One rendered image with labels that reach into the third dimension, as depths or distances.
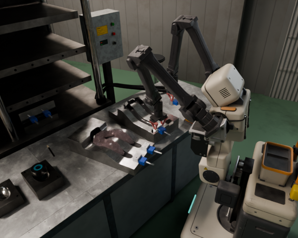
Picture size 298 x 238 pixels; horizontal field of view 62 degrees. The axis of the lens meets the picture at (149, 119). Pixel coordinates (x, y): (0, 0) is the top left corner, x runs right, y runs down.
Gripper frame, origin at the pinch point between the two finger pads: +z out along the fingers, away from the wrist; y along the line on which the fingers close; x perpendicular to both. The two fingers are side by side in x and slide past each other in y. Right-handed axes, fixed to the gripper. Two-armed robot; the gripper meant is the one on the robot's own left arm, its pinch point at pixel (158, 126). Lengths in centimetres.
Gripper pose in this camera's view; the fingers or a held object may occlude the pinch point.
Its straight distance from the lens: 166.4
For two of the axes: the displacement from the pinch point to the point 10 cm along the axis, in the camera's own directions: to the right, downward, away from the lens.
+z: 0.4, 8.2, 5.7
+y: -7.2, 4.2, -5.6
